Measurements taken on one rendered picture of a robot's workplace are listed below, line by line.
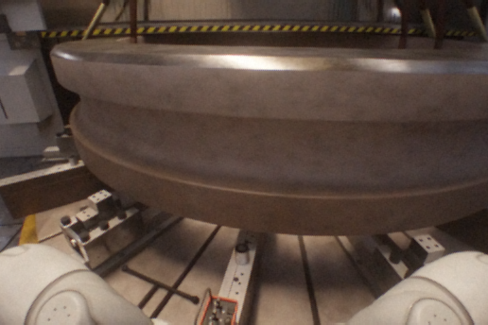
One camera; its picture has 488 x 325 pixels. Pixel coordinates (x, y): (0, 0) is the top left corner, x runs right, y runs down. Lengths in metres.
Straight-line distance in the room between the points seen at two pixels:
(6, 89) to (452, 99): 4.82
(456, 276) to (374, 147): 1.05
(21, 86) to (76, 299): 4.34
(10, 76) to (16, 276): 4.25
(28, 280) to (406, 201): 1.53
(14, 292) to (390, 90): 1.28
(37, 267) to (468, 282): 0.67
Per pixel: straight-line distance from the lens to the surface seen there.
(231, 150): 1.43
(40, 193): 3.08
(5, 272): 0.58
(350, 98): 1.20
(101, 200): 2.03
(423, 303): 0.43
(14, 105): 4.82
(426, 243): 1.78
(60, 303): 0.44
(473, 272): 0.56
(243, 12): 4.22
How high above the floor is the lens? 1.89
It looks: 28 degrees down
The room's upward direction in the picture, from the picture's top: straight up
